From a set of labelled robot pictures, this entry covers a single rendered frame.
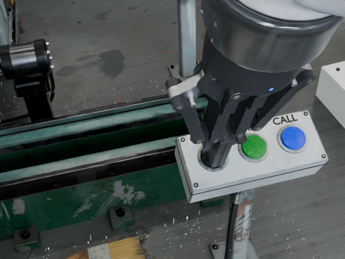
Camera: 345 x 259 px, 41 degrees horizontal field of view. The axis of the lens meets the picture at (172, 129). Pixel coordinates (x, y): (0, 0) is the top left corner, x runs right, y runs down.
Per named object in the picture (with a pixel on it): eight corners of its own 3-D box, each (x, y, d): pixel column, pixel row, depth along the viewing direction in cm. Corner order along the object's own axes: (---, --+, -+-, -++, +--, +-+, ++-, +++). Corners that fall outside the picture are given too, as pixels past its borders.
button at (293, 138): (282, 156, 55) (287, 150, 54) (274, 134, 57) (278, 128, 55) (305, 151, 56) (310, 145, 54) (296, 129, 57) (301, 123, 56)
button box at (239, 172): (187, 204, 56) (192, 191, 52) (173, 152, 59) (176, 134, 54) (316, 174, 59) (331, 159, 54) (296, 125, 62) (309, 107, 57)
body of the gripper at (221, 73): (300, -26, 34) (268, 48, 42) (189, -9, 33) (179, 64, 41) (340, 57, 31) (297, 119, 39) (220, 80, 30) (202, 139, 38)
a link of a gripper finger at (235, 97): (248, 92, 36) (231, 95, 36) (222, 148, 46) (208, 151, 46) (232, 50, 38) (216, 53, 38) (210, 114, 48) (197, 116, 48)
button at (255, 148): (243, 165, 55) (246, 159, 53) (235, 142, 56) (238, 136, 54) (267, 160, 55) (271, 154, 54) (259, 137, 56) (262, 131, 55)
